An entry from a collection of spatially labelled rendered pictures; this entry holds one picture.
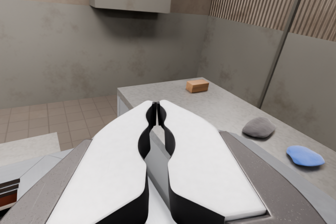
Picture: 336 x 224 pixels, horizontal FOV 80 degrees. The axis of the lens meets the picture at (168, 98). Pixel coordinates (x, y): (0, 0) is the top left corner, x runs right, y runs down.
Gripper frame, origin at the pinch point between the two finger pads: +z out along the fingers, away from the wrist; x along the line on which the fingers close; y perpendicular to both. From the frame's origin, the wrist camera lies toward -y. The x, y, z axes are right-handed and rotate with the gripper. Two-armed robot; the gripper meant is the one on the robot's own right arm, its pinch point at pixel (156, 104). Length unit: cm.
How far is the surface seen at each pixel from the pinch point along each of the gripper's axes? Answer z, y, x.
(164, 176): 43, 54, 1
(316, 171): 35, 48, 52
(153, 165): 50, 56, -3
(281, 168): 34, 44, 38
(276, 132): 56, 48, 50
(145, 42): 310, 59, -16
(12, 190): 42, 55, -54
